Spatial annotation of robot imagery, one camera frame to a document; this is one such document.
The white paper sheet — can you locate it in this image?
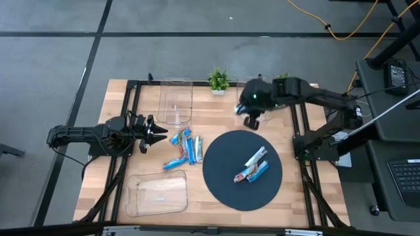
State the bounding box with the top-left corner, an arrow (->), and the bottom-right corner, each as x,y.
333,130 -> 354,169

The dark grey side desk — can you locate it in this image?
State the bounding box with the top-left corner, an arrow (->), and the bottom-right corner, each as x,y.
356,58 -> 420,224

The silver metal bracket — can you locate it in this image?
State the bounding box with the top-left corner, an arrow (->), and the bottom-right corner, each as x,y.
102,225 -> 141,236
283,228 -> 324,236

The grey chair leg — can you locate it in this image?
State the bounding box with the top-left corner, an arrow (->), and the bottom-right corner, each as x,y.
0,142 -> 26,159

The thick black stand leg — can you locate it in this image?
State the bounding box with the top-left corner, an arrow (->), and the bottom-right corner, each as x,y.
366,21 -> 420,71

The black bar along table edge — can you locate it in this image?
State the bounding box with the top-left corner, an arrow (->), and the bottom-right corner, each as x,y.
0,222 -> 420,236

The black aluminium table frame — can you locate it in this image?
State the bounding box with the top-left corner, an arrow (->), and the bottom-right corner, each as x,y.
77,72 -> 350,229

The yellow extension cable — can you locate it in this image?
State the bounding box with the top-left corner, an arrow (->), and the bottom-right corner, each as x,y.
346,0 -> 420,95
286,0 -> 381,42

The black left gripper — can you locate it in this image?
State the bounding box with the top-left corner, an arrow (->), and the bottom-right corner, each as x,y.
132,113 -> 169,155

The silver metal rod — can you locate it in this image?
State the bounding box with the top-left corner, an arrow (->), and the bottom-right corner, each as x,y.
329,87 -> 420,147

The round dark blue mat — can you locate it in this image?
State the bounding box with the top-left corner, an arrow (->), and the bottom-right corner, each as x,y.
202,130 -> 284,212

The thin black stand leg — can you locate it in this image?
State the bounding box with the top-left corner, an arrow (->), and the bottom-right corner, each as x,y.
385,0 -> 420,62

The black keyboard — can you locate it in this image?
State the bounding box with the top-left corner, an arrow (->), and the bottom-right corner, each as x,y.
387,159 -> 420,208

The black power adapter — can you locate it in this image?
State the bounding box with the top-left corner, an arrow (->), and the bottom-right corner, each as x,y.
383,60 -> 410,97

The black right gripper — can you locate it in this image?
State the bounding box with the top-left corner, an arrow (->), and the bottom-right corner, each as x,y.
234,77 -> 276,131

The silver-wrapped granola bar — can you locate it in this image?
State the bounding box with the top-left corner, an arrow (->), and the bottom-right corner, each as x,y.
243,146 -> 268,168
194,135 -> 204,164

